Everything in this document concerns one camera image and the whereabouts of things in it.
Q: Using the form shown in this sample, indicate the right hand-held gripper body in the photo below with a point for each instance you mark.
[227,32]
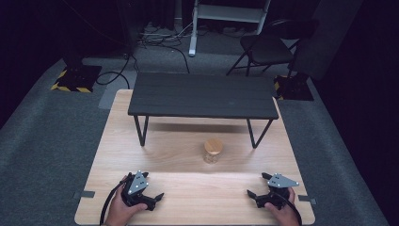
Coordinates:
[277,191]

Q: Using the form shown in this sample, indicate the person's right hand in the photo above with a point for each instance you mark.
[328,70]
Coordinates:
[284,213]

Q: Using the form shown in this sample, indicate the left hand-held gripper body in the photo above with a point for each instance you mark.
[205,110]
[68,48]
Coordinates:
[138,185]

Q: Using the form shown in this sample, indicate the person's left hand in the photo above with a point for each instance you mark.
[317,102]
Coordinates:
[120,210]

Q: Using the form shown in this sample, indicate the black folding chair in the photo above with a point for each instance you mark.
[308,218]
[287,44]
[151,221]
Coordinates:
[269,47]

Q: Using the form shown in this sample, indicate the grey table edge bracket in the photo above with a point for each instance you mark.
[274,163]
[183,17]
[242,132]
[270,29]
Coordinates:
[84,194]
[306,199]

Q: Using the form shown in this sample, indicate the white metal stand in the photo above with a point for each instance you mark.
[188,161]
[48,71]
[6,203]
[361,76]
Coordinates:
[226,14]

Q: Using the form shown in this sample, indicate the black base with yellow stripes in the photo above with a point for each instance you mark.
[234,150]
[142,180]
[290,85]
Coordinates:
[78,78]
[295,88]

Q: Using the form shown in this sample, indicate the glass jar with wooden lid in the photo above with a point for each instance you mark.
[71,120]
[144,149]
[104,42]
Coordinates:
[213,150]

